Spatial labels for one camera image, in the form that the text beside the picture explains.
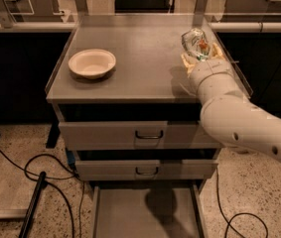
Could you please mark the middle grey drawer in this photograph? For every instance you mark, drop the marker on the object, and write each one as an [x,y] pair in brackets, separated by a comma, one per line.
[125,170]

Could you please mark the top grey drawer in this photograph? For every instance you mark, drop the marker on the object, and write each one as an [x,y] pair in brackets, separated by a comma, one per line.
[119,135]

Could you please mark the black metal pole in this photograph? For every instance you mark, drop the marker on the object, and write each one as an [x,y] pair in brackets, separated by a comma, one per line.
[40,184]

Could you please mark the top drawer black handle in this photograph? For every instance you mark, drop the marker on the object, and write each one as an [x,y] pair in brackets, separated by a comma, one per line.
[138,135]

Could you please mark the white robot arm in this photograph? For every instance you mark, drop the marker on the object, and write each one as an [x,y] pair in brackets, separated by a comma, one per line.
[227,114]

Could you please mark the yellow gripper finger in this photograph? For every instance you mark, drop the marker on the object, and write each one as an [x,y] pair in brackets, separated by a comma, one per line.
[189,63]
[216,52]

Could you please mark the white paper bowl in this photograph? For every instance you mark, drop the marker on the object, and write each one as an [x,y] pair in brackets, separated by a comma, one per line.
[92,63]

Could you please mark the drawer black handle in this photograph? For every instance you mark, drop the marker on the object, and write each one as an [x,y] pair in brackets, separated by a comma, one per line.
[145,171]
[138,135]

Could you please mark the grey drawer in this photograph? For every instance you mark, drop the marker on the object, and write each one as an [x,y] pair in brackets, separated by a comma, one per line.
[147,210]
[125,170]
[119,135]

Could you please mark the grey drawer cabinet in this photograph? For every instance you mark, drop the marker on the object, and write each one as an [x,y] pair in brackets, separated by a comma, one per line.
[148,82]

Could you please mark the white horizontal rail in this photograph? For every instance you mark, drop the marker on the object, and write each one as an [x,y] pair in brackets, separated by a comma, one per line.
[216,27]

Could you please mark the middle drawer black handle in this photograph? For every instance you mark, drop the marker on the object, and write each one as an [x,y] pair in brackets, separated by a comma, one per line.
[145,171]

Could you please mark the bottom grey drawer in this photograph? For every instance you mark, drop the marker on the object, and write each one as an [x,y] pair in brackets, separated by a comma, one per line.
[147,210]

